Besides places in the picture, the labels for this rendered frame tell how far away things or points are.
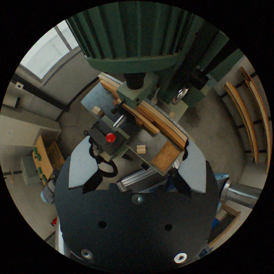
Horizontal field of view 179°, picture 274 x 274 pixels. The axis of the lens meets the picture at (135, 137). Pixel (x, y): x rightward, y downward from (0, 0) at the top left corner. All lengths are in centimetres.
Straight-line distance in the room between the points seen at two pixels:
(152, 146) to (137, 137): 8
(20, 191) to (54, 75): 274
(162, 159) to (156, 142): 8
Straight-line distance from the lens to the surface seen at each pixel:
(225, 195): 51
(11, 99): 155
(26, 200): 302
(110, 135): 28
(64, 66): 159
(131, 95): 26
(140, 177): 113
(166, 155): 38
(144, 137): 39
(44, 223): 296
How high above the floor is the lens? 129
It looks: 84 degrees down
